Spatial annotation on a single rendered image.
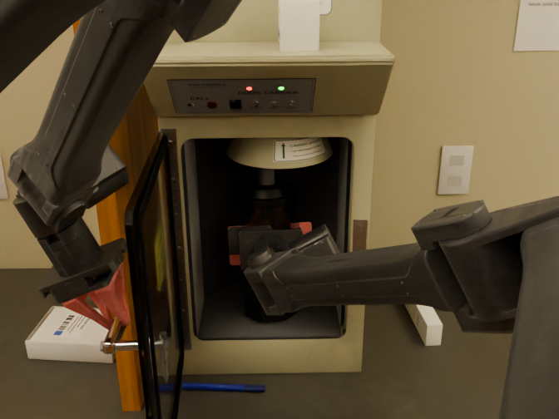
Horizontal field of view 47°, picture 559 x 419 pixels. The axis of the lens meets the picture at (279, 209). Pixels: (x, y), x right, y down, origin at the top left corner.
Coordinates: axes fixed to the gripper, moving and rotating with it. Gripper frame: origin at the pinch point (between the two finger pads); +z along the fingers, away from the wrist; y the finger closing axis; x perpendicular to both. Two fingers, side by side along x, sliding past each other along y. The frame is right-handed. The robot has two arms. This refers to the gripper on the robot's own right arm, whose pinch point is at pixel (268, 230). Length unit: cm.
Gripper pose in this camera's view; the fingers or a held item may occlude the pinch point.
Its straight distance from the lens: 110.7
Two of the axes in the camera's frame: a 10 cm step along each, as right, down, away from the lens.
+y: -10.0, 0.5, -0.6
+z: -0.7, -3.2, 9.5
